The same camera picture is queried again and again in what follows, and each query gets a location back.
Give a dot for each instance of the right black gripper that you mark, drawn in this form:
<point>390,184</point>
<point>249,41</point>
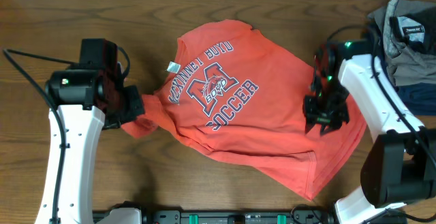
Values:
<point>312,117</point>

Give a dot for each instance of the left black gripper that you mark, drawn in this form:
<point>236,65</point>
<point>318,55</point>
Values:
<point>137,107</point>

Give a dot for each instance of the orange soccer t-shirt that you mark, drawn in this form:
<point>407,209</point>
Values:
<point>237,98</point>

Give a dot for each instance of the black t-shirt orange contour print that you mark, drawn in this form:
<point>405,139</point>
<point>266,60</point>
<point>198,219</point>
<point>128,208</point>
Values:
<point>416,30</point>

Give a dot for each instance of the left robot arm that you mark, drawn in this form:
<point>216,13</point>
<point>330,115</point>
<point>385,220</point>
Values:
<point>83,103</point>

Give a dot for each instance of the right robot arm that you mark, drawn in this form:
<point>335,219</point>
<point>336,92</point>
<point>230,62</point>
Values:
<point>400,168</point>

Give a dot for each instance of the navy blue folded garment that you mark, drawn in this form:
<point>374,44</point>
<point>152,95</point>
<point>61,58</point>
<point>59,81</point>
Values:
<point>418,98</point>

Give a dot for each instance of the grey folded t-shirt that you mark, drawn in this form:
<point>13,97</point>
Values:
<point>403,65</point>

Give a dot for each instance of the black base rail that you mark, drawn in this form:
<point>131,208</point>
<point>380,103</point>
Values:
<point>299,215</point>

